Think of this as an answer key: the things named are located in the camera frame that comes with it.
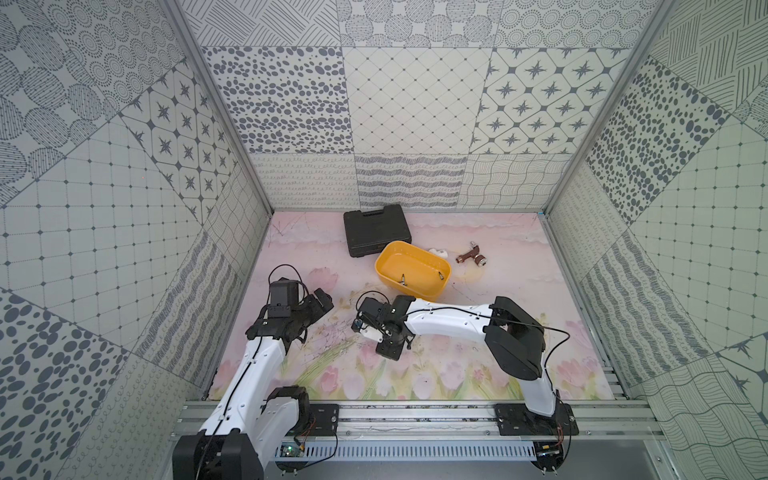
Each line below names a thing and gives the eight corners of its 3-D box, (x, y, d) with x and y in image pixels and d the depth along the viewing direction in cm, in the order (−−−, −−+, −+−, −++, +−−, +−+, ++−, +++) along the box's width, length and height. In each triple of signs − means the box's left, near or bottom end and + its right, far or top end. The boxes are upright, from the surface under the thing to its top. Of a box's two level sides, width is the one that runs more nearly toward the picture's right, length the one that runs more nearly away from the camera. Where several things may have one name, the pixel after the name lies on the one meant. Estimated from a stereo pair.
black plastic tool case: (349, 260, 106) (347, 252, 102) (344, 219, 119) (342, 211, 116) (412, 250, 109) (413, 242, 105) (401, 211, 122) (401, 203, 119)
